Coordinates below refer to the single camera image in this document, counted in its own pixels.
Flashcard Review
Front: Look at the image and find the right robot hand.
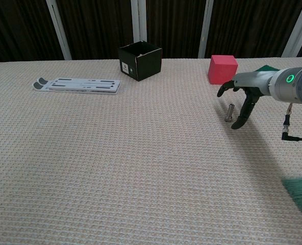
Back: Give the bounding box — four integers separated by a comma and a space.
216, 70, 277, 130

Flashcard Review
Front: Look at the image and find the metal screw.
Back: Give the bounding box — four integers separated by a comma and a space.
225, 103, 235, 123

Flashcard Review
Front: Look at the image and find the green and yellow sponge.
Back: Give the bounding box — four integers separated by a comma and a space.
255, 65, 280, 74

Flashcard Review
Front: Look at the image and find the red foam cube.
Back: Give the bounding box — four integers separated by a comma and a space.
208, 55, 239, 85

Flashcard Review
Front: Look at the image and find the black open cardboard box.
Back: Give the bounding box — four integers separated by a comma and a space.
118, 40, 163, 82

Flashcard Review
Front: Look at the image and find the beige woven tablecloth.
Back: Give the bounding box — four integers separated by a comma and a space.
0, 56, 302, 245

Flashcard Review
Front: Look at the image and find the white folded laptop stand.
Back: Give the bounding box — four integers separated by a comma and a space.
33, 77, 122, 95

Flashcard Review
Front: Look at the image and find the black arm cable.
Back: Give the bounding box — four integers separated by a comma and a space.
281, 103, 302, 142

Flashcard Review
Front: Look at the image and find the white frame post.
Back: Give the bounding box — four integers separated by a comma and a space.
130, 0, 148, 44
281, 0, 302, 58
197, 0, 215, 59
45, 0, 73, 61

